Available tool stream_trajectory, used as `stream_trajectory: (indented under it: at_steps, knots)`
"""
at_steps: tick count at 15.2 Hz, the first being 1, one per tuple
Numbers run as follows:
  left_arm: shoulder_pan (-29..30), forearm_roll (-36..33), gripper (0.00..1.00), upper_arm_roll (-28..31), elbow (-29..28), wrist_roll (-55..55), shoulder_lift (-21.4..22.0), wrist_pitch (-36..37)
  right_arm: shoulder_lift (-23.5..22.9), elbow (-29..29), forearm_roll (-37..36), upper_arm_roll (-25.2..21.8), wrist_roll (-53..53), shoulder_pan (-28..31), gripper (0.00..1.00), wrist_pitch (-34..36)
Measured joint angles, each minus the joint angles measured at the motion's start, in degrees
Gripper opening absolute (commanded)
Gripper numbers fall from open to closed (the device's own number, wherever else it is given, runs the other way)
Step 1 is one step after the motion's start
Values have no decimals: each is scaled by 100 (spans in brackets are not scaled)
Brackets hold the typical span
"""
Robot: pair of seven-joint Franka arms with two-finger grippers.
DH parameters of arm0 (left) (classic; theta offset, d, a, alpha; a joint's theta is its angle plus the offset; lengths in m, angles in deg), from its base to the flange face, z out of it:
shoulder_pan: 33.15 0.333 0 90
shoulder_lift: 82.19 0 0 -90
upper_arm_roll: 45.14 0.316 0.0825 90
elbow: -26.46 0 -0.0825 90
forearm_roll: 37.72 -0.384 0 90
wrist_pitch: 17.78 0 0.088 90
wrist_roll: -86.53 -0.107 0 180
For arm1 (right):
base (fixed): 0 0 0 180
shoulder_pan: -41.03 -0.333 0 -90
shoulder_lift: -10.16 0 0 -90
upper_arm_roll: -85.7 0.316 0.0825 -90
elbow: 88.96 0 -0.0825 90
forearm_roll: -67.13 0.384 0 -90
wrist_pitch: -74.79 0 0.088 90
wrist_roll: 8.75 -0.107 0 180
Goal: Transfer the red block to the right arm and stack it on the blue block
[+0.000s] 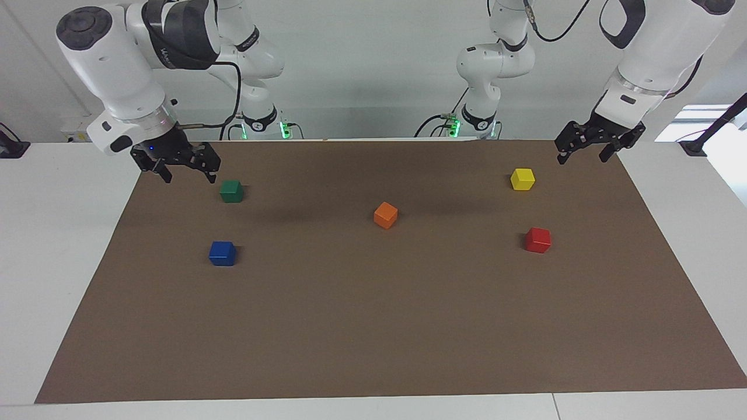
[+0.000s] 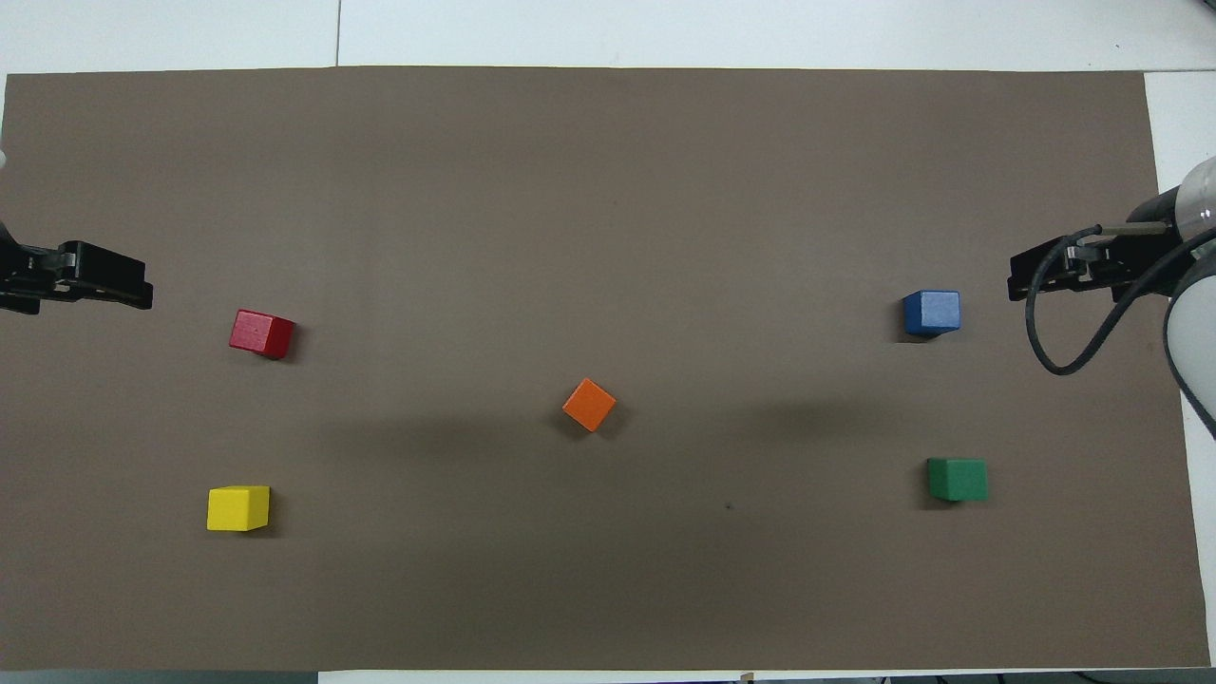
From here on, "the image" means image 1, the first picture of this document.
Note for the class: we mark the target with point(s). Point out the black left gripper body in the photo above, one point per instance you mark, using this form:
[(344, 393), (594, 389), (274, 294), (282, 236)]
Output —
[(610, 131)]

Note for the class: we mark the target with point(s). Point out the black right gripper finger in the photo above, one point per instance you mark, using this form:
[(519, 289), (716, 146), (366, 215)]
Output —
[(209, 160), (163, 171)]

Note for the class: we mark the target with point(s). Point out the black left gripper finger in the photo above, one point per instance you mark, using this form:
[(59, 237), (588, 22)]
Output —
[(571, 139), (614, 149)]

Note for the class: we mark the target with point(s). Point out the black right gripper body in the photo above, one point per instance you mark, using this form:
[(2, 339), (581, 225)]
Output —
[(166, 150)]

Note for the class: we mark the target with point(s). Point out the red cube block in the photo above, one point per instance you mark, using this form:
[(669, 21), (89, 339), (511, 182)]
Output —
[(538, 241)]

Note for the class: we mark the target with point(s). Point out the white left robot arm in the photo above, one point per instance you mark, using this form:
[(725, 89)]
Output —
[(659, 52)]

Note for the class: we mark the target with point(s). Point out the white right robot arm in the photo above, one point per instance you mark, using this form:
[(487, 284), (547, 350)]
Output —
[(105, 64)]

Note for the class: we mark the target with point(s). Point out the green cube block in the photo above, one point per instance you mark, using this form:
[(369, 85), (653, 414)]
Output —
[(231, 192)]

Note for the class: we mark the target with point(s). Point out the yellow cube block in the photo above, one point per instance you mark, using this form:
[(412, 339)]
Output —
[(523, 179)]

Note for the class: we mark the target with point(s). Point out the blue cube block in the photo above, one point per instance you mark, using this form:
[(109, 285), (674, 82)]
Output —
[(222, 254)]

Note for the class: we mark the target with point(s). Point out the orange cube block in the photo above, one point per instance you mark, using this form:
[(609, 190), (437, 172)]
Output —
[(386, 215)]

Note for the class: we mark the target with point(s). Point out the black table clamp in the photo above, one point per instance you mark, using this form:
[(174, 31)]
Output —
[(11, 149)]

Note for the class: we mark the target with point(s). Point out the brown table mat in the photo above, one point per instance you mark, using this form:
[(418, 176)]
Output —
[(373, 315)]

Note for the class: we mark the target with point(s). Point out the black camera stand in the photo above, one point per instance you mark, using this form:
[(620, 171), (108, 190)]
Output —
[(694, 146)]

